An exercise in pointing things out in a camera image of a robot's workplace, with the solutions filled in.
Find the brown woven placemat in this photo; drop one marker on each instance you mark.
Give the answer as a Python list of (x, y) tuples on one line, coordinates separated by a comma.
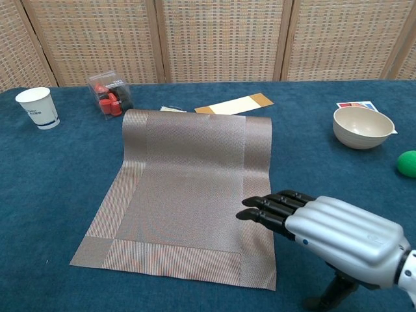
[(182, 195)]

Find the white paper cup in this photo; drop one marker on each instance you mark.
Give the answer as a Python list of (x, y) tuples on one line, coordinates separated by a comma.
[(39, 110)]

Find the blue tablecloth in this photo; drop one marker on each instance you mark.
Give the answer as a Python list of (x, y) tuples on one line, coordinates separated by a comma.
[(48, 182)]

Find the green ball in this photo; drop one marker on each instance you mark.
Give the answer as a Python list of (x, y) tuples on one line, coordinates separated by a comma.
[(408, 164)]

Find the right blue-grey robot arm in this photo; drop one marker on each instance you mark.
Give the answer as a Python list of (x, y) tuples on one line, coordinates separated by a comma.
[(408, 273)]

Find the woven wooden folding screen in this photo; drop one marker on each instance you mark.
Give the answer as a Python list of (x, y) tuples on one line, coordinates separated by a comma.
[(221, 39)]

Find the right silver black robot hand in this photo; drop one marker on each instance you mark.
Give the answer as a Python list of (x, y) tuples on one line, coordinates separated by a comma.
[(344, 234)]

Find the brown cream bookmark with tassel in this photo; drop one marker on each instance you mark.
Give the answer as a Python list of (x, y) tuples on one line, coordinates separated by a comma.
[(240, 104)]

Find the clear box of red caps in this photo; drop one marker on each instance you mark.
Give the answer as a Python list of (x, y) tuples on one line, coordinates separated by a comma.
[(110, 100)]

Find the beige bowl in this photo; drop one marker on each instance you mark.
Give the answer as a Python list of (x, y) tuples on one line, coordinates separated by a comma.
[(360, 130)]

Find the colourful photo postcard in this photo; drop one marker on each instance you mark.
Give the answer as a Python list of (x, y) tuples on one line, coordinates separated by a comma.
[(357, 104)]

